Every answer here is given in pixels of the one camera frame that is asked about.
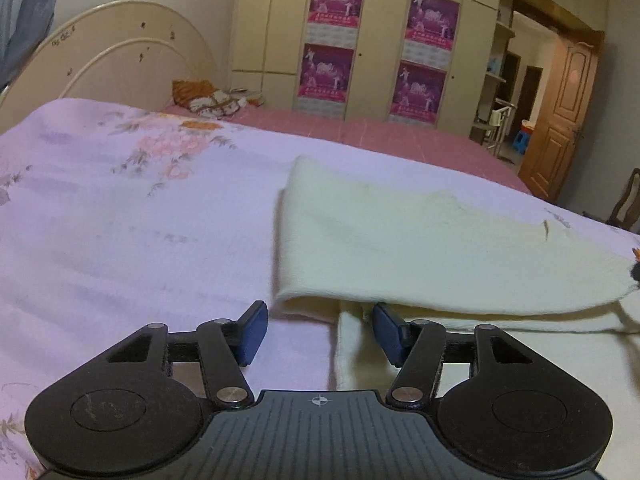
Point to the pink bed mattress cover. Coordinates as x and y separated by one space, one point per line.
400 145

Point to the orange pillow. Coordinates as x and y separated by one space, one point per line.
190 91

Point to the cream white small garment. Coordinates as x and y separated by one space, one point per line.
400 245

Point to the brown wooden door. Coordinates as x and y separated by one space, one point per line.
560 125

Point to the blue plastic stool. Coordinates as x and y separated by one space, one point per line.
522 140

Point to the magenta wall poster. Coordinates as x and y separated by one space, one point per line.
432 15
337 2
417 90
325 75

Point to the cream wardrobe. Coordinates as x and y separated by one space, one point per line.
380 35

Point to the lilac floral bed sheet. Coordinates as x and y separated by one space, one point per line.
125 235

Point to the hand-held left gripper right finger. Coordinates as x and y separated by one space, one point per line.
387 332

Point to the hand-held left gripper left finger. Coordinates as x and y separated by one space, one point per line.
254 332

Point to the grey curtain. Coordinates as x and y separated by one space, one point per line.
30 20

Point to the dark wooden chair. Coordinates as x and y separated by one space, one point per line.
627 200

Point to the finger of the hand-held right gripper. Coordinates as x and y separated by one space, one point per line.
636 271

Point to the cream curved bed headboard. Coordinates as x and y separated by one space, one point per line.
125 70

